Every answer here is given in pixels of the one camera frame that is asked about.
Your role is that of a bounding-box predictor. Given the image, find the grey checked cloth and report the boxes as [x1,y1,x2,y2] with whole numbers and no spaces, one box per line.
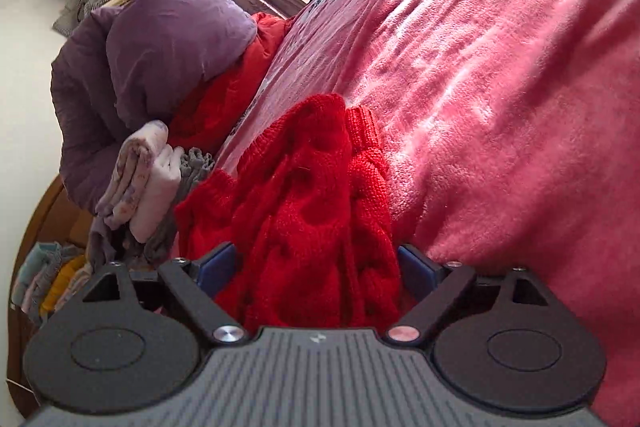
[52,0,136,38]

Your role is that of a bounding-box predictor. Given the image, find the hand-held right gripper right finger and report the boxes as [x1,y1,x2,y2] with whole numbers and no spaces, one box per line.
[386,243,553,348]

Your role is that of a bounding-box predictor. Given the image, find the wooden headboard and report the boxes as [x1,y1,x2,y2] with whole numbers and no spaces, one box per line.
[7,174,96,418]

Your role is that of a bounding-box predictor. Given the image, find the stack of folded clothes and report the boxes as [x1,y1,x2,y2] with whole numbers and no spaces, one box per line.
[87,147,217,268]

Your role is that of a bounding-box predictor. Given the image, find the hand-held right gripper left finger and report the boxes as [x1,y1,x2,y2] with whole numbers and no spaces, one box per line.
[80,242,247,349]

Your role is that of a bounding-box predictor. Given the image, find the red padded jacket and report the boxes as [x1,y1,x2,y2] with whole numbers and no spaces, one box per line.
[167,12,296,152]

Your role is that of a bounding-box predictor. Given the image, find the floral folded cloth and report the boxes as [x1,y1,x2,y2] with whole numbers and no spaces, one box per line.
[95,120,171,230]

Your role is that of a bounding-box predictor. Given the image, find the red knitted sweater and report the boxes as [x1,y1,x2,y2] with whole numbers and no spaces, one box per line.
[174,94,408,330]

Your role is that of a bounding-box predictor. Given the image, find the white folded cloth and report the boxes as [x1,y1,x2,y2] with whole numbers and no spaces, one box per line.
[131,146,186,244]

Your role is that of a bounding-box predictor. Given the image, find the stack of colourful clothes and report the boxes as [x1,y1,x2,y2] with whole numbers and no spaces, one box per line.
[10,242,96,323]

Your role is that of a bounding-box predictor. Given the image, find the pink fleece blanket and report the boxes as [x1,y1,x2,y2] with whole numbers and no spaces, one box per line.
[212,0,640,427]

